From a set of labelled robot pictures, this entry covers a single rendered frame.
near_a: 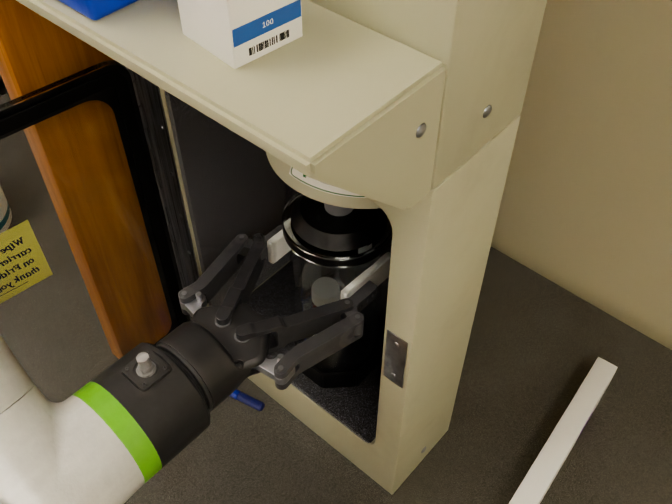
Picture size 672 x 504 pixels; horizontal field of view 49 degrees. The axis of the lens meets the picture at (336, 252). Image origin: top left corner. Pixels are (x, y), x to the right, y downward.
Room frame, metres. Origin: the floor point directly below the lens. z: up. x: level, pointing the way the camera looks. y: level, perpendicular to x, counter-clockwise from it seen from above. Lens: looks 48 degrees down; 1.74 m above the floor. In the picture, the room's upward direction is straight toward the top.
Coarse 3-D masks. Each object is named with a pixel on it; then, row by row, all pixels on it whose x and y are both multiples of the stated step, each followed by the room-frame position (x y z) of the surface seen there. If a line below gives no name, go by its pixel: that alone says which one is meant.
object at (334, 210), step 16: (304, 208) 0.49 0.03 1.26; (320, 208) 0.49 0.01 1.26; (336, 208) 0.48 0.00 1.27; (352, 208) 0.49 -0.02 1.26; (304, 224) 0.47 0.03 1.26; (320, 224) 0.47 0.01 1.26; (336, 224) 0.47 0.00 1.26; (352, 224) 0.47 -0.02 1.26; (368, 224) 0.47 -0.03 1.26; (384, 224) 0.48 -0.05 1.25; (304, 240) 0.46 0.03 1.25; (320, 240) 0.46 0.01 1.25; (336, 240) 0.46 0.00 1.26; (352, 240) 0.46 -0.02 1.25; (368, 240) 0.46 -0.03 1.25
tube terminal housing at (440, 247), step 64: (320, 0) 0.42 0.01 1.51; (384, 0) 0.39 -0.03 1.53; (448, 0) 0.36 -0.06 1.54; (512, 0) 0.40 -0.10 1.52; (448, 64) 0.36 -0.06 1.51; (512, 64) 0.41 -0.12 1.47; (448, 128) 0.36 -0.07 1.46; (512, 128) 0.43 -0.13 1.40; (448, 192) 0.37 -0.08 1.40; (448, 256) 0.38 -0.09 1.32; (448, 320) 0.40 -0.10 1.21; (256, 384) 0.50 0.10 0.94; (384, 384) 0.37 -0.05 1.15; (448, 384) 0.42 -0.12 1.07; (384, 448) 0.36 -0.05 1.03
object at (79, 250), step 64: (64, 128) 0.50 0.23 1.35; (0, 192) 0.45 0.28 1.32; (64, 192) 0.48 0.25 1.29; (128, 192) 0.52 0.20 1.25; (0, 256) 0.44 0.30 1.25; (64, 256) 0.47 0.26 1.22; (128, 256) 0.51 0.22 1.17; (0, 320) 0.42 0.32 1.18; (64, 320) 0.45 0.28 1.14; (128, 320) 0.50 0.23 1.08; (64, 384) 0.44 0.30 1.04
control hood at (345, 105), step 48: (48, 0) 0.42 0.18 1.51; (144, 0) 0.42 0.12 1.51; (96, 48) 0.39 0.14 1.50; (144, 48) 0.37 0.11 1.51; (192, 48) 0.37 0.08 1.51; (288, 48) 0.37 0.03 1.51; (336, 48) 0.37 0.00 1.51; (384, 48) 0.37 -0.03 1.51; (192, 96) 0.33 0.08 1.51; (240, 96) 0.32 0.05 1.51; (288, 96) 0.32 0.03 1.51; (336, 96) 0.32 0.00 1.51; (384, 96) 0.32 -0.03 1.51; (432, 96) 0.34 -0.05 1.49; (288, 144) 0.28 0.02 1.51; (336, 144) 0.29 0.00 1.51; (384, 144) 0.31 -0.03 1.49; (432, 144) 0.35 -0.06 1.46; (384, 192) 0.31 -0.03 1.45
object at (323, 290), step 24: (288, 216) 0.50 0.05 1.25; (384, 240) 0.46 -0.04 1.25; (312, 264) 0.46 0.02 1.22; (360, 264) 0.45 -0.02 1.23; (312, 288) 0.46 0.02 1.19; (336, 288) 0.45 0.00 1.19; (360, 312) 0.45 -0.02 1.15; (312, 336) 0.46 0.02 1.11; (336, 360) 0.45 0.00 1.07; (360, 360) 0.46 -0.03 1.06
